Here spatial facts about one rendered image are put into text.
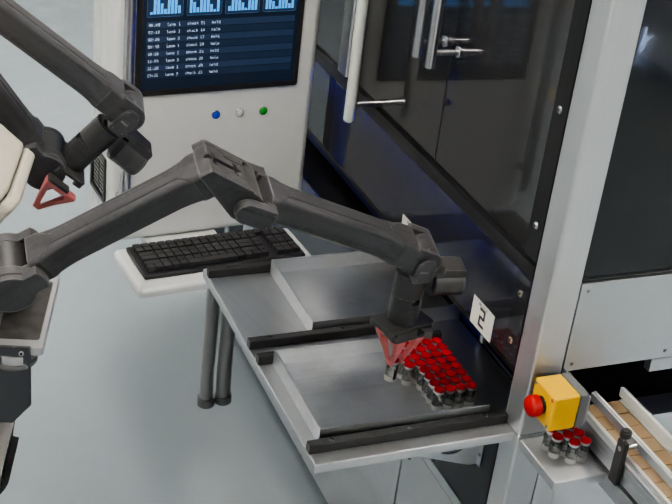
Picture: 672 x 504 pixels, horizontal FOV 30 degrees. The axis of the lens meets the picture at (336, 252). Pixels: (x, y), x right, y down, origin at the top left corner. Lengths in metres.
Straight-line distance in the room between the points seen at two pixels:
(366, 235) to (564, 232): 0.34
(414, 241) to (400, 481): 0.90
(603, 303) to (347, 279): 0.70
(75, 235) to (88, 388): 1.97
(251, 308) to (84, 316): 1.66
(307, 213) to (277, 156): 1.06
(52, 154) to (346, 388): 0.70
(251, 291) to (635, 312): 0.83
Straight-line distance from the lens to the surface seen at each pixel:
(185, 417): 3.78
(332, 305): 2.67
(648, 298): 2.35
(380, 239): 2.10
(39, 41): 2.25
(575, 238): 2.18
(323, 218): 2.02
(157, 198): 1.92
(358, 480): 3.14
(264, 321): 2.59
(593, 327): 2.31
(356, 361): 2.50
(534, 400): 2.25
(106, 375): 3.95
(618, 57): 2.06
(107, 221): 1.94
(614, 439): 2.35
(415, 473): 2.82
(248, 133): 3.00
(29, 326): 2.26
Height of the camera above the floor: 2.26
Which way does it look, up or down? 29 degrees down
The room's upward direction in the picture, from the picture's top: 7 degrees clockwise
